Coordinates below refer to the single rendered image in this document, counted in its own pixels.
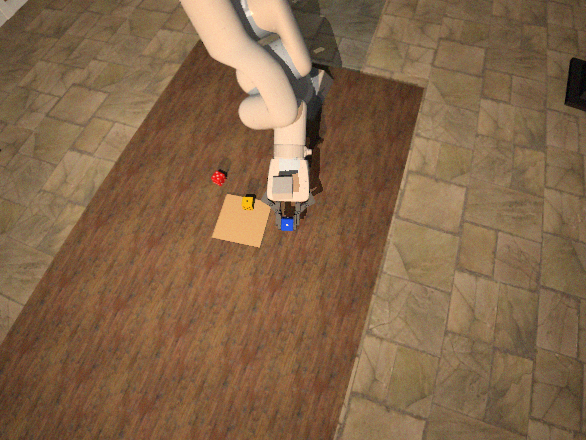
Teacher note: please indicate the blue die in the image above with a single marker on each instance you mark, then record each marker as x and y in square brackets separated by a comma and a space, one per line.
[287, 223]

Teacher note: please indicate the red die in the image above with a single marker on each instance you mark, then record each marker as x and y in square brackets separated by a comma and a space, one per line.
[218, 178]

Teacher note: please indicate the yellow die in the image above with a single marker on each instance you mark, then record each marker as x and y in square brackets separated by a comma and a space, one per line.
[247, 203]

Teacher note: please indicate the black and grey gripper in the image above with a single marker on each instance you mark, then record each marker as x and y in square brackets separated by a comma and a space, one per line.
[299, 168]

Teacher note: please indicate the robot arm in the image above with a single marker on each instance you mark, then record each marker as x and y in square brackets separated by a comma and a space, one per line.
[271, 67]

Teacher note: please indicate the peach flat mat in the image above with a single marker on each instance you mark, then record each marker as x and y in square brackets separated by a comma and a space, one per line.
[242, 226]

